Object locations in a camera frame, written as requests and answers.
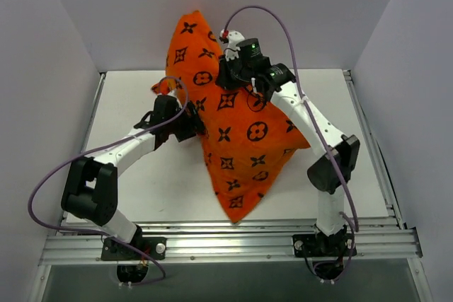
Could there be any aluminium frame rail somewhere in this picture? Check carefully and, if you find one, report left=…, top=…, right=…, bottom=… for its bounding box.
left=40, top=217, right=422, bottom=265

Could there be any purple cable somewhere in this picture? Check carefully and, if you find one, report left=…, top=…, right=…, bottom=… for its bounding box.
left=27, top=75, right=190, bottom=287
left=224, top=5, right=359, bottom=234

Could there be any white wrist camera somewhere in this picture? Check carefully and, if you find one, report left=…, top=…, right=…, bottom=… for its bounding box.
left=219, top=30, right=245, bottom=62
left=157, top=90, right=178, bottom=99

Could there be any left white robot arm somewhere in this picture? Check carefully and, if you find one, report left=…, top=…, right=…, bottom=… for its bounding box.
left=61, top=95, right=205, bottom=259

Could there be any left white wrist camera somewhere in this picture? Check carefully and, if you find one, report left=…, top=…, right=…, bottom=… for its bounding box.
left=157, top=90, right=178, bottom=99

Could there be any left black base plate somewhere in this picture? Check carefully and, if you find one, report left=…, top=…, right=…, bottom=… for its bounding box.
left=101, top=237, right=167, bottom=261

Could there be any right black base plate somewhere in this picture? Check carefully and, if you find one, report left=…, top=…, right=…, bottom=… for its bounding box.
left=292, top=231, right=352, bottom=257

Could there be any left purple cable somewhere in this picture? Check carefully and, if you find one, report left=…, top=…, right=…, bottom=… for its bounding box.
left=27, top=75, right=190, bottom=287

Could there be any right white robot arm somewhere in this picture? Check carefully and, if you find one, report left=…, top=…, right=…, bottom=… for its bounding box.
left=216, top=31, right=360, bottom=255

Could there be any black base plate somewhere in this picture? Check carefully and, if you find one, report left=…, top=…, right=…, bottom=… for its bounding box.
left=101, top=237, right=167, bottom=261
left=292, top=231, right=352, bottom=257

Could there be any orange patterned pillowcase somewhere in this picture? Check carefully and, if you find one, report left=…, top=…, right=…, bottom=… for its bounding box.
left=151, top=11, right=310, bottom=223

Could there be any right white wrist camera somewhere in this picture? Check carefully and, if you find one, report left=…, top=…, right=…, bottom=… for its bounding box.
left=219, top=30, right=245, bottom=62

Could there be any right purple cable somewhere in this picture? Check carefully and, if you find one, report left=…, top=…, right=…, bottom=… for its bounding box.
left=224, top=5, right=359, bottom=234

